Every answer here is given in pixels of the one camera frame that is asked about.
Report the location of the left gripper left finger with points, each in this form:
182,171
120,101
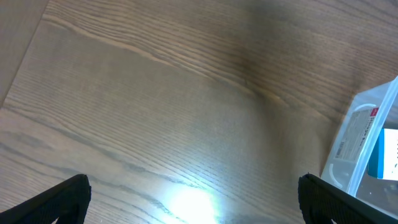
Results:
66,203

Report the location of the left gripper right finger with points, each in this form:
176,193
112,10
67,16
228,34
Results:
322,203

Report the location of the blue white cardboard box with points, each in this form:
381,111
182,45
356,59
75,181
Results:
383,161

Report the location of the clear plastic container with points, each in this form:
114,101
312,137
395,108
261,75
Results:
347,165

